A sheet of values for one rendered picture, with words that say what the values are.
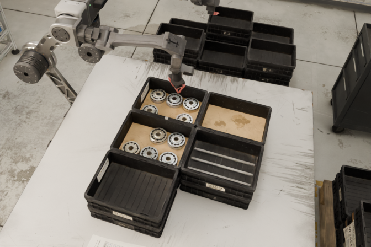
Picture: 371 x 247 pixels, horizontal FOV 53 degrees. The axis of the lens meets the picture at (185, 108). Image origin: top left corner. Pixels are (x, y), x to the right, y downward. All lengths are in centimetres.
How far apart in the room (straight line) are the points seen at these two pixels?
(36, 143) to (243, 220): 194
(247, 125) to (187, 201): 59
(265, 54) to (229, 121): 120
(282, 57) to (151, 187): 185
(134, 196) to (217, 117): 72
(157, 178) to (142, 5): 302
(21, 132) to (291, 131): 222
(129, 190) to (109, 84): 94
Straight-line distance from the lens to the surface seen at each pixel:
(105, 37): 185
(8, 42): 419
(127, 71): 277
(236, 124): 230
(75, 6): 196
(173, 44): 167
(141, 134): 222
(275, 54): 339
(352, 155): 352
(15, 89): 386
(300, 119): 262
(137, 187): 202
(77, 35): 187
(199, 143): 218
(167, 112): 232
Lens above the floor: 259
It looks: 49 degrees down
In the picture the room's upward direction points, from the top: 4 degrees clockwise
